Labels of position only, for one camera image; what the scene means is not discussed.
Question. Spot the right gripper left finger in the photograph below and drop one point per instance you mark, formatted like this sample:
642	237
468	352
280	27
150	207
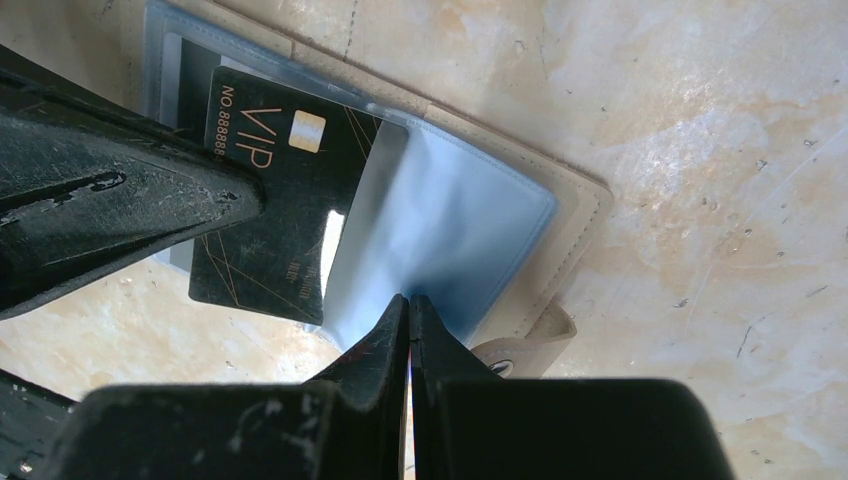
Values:
363	427

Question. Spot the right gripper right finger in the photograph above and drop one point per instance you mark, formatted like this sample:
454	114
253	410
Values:
453	397

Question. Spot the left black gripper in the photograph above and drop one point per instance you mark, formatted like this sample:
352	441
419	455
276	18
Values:
89	187

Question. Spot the beige card holder wallet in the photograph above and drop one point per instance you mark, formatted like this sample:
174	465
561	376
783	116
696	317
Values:
485	227

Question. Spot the black VIP credit card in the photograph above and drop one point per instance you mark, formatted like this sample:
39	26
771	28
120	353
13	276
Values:
310	154

